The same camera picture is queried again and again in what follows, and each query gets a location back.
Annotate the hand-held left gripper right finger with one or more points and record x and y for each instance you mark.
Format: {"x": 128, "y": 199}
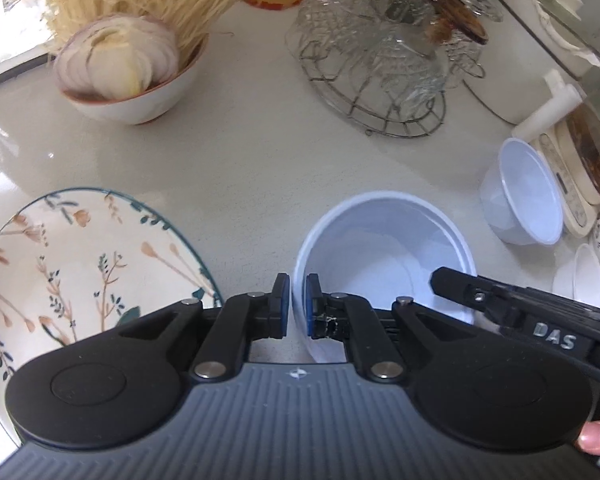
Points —
{"x": 311, "y": 305}

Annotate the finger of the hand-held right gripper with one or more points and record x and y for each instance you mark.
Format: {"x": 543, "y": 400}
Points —
{"x": 460, "y": 287}

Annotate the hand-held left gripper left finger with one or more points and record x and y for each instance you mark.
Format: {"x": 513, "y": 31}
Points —
{"x": 281, "y": 305}

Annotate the small white ceramic bowl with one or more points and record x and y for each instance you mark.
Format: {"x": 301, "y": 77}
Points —
{"x": 580, "y": 275}

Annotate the translucent white plastic bowl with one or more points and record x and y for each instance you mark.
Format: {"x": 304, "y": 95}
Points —
{"x": 525, "y": 195}
{"x": 380, "y": 240}

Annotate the floral plate with teal rim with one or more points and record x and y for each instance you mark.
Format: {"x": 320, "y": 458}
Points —
{"x": 65, "y": 260}

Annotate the white kitchen scale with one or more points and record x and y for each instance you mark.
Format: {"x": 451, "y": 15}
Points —
{"x": 570, "y": 185}

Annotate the glass electric kettle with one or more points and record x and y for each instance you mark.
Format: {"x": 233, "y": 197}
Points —
{"x": 597, "y": 150}

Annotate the white electric cooker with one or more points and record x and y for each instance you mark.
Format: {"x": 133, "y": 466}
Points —
{"x": 520, "y": 75}

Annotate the white bowl with brown rim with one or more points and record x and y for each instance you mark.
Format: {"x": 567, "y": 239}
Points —
{"x": 150, "y": 101}

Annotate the amber glass cup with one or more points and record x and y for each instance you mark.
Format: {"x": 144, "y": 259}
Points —
{"x": 455, "y": 17}

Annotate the set of clear glass cups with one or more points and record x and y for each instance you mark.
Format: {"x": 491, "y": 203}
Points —
{"x": 380, "y": 20}

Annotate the garlic bulb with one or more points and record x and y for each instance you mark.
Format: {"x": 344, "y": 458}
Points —
{"x": 115, "y": 60}

